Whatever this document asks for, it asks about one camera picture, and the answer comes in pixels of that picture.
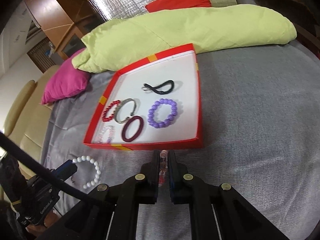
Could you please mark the silver metal bangle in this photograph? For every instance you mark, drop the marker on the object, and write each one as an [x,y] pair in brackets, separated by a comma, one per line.
[125,110]

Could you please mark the light green folded duvet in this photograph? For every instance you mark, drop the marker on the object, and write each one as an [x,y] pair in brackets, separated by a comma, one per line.
[119,42]

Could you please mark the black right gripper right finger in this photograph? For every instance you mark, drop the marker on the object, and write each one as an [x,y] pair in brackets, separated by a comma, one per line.
[216,212]

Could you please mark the red cushion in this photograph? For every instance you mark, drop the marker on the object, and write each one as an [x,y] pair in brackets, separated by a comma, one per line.
[159,5]

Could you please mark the grey bed blanket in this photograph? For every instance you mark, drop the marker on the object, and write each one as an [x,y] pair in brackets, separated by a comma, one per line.
[260,112]

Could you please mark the beige sofa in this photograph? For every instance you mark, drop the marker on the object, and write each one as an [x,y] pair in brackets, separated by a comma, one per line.
[27,121]

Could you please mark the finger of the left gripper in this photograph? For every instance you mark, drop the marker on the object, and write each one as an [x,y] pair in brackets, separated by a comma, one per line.
[64,171]

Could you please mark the magenta pillow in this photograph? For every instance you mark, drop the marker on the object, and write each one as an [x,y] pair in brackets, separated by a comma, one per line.
[66,82]

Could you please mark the wooden cabinet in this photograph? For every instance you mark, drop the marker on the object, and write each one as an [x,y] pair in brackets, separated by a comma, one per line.
[64,22]

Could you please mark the red shallow box lid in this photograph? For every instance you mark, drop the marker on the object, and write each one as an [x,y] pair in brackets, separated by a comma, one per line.
[166,87]

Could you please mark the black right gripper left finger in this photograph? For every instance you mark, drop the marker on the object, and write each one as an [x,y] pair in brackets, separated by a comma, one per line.
[112,211]

